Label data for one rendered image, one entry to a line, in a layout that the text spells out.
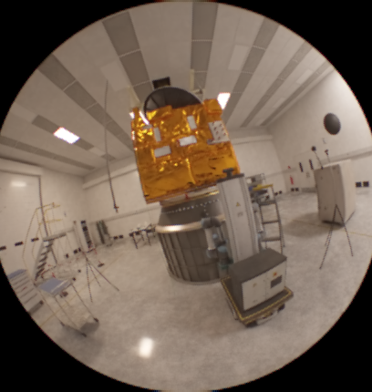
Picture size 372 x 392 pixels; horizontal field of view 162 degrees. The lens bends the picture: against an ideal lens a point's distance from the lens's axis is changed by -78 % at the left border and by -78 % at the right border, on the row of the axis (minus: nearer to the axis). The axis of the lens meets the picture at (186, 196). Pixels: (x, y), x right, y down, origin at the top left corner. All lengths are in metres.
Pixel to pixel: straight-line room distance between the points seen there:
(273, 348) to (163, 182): 2.95
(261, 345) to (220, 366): 0.46
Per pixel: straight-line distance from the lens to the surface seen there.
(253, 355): 1.76
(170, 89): 3.53
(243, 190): 1.51
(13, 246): 7.29
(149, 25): 3.68
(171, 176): 2.44
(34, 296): 4.36
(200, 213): 2.26
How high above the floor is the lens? 1.68
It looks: 1 degrees up
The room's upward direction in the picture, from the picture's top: 15 degrees counter-clockwise
